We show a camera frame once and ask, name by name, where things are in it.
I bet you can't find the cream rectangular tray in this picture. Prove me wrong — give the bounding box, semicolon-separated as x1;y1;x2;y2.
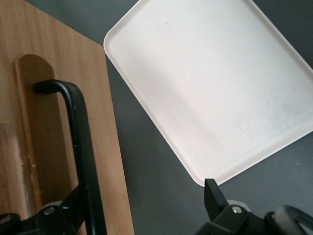
103;0;313;188

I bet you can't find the black metal drawer handle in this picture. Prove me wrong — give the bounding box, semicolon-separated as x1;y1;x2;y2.
32;79;109;235

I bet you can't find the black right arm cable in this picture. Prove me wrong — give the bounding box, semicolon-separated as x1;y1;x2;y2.
265;204;313;235

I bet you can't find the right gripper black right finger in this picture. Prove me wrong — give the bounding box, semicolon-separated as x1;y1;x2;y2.
195;178;268;235

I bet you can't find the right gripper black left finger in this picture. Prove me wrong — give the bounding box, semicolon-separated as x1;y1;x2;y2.
0;186;85;235

